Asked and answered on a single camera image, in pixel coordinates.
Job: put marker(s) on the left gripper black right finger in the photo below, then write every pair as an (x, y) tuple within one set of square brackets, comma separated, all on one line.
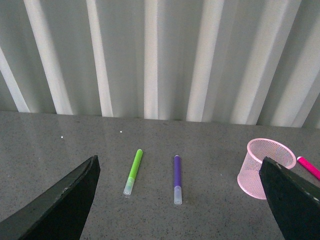
[(293, 201)]

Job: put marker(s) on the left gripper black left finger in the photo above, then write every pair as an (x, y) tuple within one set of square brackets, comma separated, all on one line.
[(61, 212)]

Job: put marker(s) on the pink marker pen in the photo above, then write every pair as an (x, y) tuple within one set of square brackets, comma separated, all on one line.
[(309, 167)]

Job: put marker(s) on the purple marker pen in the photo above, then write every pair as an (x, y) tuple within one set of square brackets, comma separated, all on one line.
[(177, 181)]

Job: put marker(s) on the pink mesh pen cup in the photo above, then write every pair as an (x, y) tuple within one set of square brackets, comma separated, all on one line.
[(257, 149)]

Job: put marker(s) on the green marker pen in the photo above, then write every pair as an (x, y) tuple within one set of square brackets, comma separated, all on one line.
[(133, 173)]

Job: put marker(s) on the white pleated curtain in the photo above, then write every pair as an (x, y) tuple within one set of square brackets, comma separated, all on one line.
[(251, 62)]

